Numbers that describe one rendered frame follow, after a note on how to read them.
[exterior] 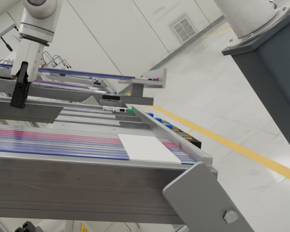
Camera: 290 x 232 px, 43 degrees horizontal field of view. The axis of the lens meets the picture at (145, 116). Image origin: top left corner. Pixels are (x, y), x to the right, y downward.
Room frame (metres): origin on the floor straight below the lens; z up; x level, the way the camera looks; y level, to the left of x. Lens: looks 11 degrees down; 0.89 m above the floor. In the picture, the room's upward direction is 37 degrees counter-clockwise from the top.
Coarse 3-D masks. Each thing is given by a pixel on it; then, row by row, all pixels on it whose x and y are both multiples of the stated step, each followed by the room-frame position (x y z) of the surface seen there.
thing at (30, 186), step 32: (0, 160) 0.36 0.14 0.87; (32, 160) 0.36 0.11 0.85; (64, 160) 0.36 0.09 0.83; (96, 160) 0.37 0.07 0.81; (0, 192) 0.35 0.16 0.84; (32, 192) 0.36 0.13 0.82; (64, 192) 0.36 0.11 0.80; (96, 192) 0.36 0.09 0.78; (128, 192) 0.36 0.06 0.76; (160, 192) 0.36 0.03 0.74
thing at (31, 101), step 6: (30, 102) 0.94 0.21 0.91; (36, 102) 0.95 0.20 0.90; (42, 102) 0.95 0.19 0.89; (48, 102) 0.95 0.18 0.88; (54, 102) 0.95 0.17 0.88; (60, 102) 0.95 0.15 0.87; (78, 108) 0.95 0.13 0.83; (84, 108) 0.95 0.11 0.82; (90, 108) 0.95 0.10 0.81; (96, 108) 0.95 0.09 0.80; (102, 108) 0.95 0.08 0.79; (126, 108) 0.96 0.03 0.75
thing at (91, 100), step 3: (87, 99) 1.28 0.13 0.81; (90, 99) 1.28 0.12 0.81; (93, 99) 1.29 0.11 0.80; (81, 102) 1.33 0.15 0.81; (84, 102) 1.28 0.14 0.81; (87, 102) 1.28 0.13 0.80; (90, 102) 1.28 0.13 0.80; (93, 102) 1.29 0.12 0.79; (96, 102) 1.29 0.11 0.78; (174, 225) 1.28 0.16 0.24; (177, 225) 1.28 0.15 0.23; (174, 228) 1.28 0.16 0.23
